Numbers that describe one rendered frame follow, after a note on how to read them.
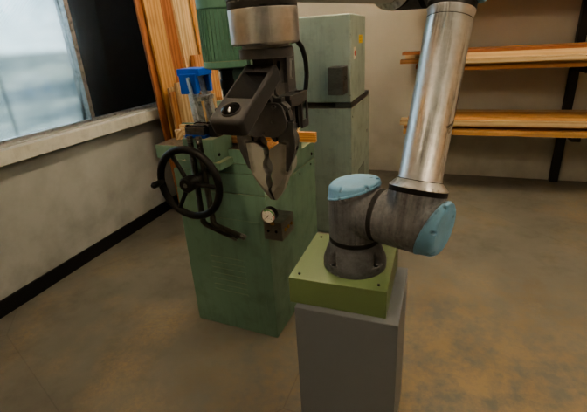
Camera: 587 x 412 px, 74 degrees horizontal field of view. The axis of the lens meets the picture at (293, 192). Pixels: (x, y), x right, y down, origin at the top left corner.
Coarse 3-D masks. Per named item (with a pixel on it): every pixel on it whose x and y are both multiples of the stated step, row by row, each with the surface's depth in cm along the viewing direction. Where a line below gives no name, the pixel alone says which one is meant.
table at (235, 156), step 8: (184, 136) 180; (160, 144) 168; (168, 144) 168; (176, 144) 167; (232, 144) 161; (160, 152) 169; (232, 152) 154; (240, 152) 153; (184, 160) 154; (224, 160) 151; (232, 160) 155; (240, 160) 154; (200, 168) 151
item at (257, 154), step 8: (248, 144) 55; (256, 144) 55; (264, 144) 56; (248, 152) 56; (256, 152) 55; (264, 152) 55; (256, 160) 56; (264, 160) 55; (256, 168) 56; (264, 168) 56; (272, 168) 60; (256, 176) 57; (264, 176) 56; (264, 184) 57; (272, 184) 58
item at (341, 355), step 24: (312, 312) 114; (336, 312) 112; (312, 336) 118; (336, 336) 114; (360, 336) 111; (384, 336) 108; (312, 360) 121; (336, 360) 118; (360, 360) 115; (384, 360) 111; (312, 384) 125; (336, 384) 121; (360, 384) 118; (384, 384) 115; (312, 408) 129; (336, 408) 125; (360, 408) 121; (384, 408) 118
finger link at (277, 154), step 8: (280, 144) 53; (272, 152) 54; (280, 152) 54; (272, 160) 55; (280, 160) 54; (296, 160) 59; (280, 168) 55; (272, 176) 56; (280, 176) 55; (288, 176) 56; (280, 184) 56; (272, 192) 57; (280, 192) 57
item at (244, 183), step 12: (312, 144) 199; (300, 156) 187; (312, 156) 201; (228, 180) 160; (240, 180) 158; (252, 180) 155; (228, 192) 162; (240, 192) 160; (252, 192) 157; (264, 192) 155
